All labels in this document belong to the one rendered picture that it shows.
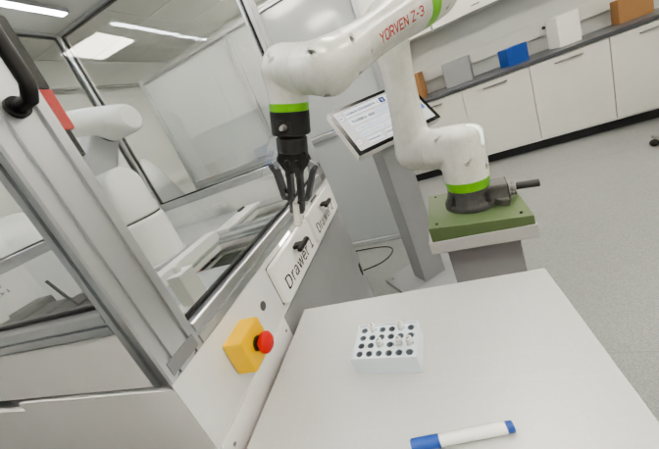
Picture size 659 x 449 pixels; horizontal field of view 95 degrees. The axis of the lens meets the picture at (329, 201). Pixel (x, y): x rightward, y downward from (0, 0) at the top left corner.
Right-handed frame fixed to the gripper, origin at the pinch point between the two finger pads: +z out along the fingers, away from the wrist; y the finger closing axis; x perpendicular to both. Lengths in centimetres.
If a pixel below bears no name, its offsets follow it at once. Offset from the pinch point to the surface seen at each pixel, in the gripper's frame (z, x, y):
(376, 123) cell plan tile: -10, 92, 13
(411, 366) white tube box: 14.2, -29.4, 29.3
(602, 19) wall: -79, 348, 225
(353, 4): -77, 163, -9
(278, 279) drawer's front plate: 13.5, -11.3, -2.6
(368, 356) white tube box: 16.1, -27.2, 21.6
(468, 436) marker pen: 12, -41, 36
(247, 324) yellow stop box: 11.2, -28.4, -1.9
